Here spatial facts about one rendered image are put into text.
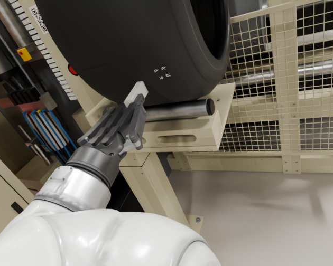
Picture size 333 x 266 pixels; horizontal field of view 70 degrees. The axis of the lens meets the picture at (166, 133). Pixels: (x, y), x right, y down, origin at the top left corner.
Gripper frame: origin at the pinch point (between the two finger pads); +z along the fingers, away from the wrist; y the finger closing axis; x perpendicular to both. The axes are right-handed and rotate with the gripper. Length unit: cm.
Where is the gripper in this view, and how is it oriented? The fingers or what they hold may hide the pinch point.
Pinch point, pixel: (136, 96)
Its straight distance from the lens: 49.2
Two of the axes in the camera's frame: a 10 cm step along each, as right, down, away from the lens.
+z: 2.9, -7.1, 6.4
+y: -8.9, 0.5, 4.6
